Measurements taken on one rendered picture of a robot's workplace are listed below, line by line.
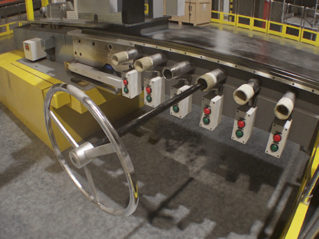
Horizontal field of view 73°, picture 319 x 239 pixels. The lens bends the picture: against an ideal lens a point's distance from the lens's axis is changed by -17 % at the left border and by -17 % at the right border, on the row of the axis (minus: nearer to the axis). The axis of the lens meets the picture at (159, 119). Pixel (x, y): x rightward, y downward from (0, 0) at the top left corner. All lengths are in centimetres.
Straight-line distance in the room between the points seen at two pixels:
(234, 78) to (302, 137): 41
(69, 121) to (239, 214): 146
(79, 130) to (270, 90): 160
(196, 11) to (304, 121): 633
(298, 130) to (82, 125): 169
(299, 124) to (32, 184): 174
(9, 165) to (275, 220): 205
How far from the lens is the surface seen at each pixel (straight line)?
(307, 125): 111
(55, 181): 191
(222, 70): 115
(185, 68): 118
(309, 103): 110
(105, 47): 171
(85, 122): 221
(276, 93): 112
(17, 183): 202
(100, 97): 179
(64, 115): 206
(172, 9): 137
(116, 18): 172
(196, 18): 724
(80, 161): 64
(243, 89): 96
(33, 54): 257
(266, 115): 114
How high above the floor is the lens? 126
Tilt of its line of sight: 31 degrees down
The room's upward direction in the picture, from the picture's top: straight up
